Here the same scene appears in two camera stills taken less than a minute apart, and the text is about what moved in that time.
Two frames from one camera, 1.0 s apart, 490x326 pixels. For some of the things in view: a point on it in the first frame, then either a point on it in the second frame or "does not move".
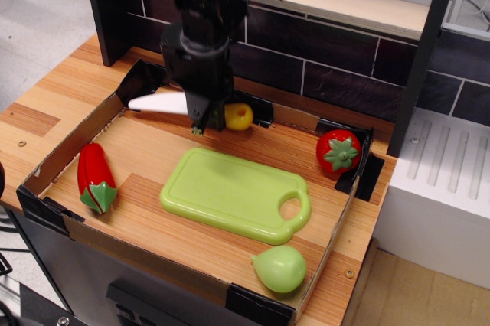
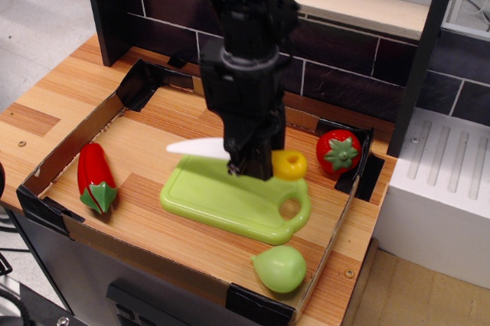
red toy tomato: [338, 151] does not move
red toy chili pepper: [96, 181] does not move
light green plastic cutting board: [236, 196] does not move
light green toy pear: [282, 268] does not move
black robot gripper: [201, 70] to [244, 86]
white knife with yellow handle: [239, 116] to [286, 164]
